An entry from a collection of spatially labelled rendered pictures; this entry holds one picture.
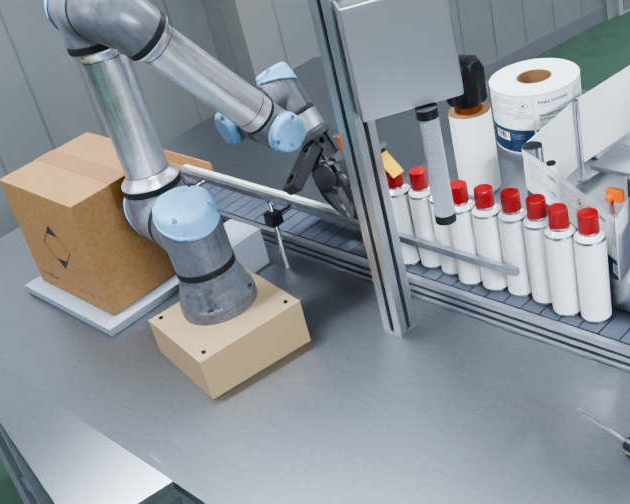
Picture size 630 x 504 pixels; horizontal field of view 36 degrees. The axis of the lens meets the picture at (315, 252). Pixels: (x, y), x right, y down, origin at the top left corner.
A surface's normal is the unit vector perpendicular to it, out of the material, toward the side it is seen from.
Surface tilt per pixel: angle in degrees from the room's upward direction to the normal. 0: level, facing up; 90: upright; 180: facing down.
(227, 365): 90
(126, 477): 0
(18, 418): 0
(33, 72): 90
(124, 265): 90
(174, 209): 5
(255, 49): 90
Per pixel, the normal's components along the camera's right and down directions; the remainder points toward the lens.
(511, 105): -0.62, 0.52
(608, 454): -0.22, -0.84
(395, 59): 0.18, 0.48
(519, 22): 0.56, 0.32
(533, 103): -0.18, 0.54
